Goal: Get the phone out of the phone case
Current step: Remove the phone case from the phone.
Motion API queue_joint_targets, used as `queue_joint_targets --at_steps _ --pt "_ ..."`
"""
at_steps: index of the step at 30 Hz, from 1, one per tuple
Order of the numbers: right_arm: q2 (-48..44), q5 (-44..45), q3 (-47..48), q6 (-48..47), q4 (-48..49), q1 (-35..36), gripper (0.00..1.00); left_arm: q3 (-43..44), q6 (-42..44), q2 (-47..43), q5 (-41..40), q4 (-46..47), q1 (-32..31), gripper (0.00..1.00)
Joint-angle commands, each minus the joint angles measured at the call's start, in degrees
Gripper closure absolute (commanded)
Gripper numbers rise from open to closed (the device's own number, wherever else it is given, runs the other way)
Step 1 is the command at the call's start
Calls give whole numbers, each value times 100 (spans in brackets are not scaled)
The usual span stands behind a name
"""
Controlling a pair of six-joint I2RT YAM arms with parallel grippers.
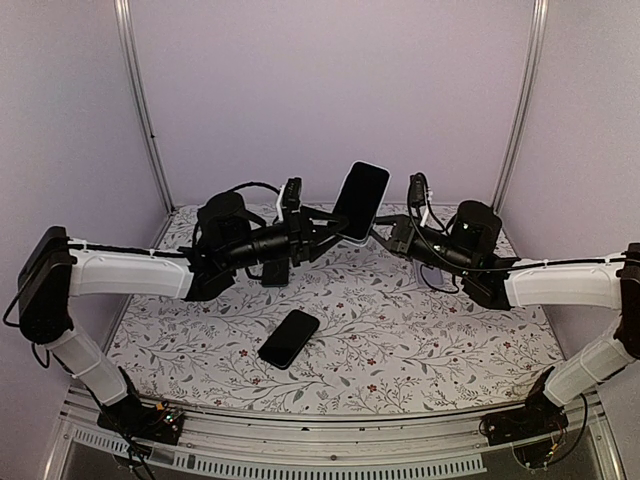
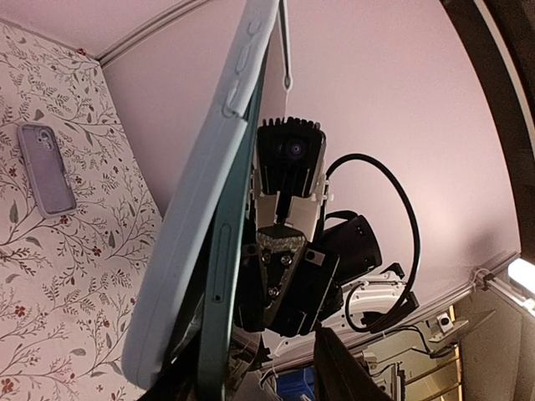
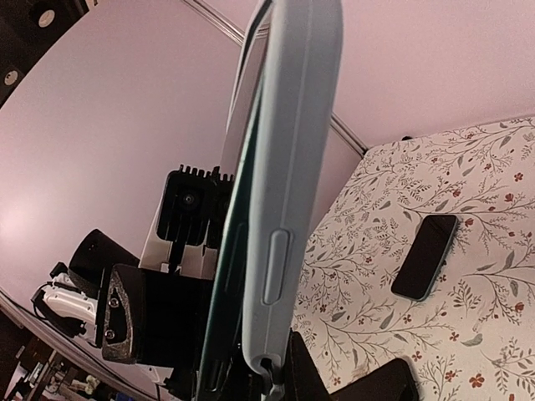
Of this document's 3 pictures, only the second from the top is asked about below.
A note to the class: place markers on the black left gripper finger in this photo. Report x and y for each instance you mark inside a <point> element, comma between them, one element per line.
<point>337,374</point>

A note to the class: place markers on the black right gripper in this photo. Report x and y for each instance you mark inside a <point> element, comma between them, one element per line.
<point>287,284</point>

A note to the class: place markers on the light blue silicone phone case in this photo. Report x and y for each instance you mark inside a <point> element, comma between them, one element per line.
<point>188,215</point>

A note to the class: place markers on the lilac silicone phone case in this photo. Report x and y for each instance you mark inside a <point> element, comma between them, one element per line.
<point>46,171</point>

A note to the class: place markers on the black phone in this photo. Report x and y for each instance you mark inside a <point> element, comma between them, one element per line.
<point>226,242</point>

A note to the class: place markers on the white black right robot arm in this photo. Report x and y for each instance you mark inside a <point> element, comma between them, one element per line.
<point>371,303</point>

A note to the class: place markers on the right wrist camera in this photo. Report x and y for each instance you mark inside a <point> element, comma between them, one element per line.
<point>288,180</point>

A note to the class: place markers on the aluminium right rear frame post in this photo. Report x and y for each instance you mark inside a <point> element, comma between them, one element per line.
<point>184,26</point>

